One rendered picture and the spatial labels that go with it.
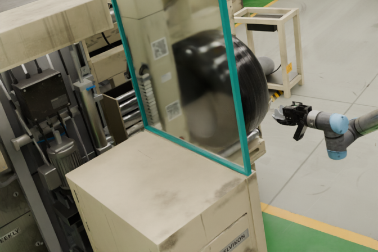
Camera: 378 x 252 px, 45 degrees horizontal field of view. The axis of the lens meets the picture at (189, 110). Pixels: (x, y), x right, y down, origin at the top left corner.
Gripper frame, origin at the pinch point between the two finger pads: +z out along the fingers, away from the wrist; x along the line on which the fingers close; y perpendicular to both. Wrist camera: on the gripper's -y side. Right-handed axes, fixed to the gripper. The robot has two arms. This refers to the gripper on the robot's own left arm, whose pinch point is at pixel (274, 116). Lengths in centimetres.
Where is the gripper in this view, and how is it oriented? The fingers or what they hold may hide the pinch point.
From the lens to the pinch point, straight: 207.9
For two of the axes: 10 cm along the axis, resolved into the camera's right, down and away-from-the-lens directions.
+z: -6.2, -1.3, 7.7
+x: -7.4, 4.2, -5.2
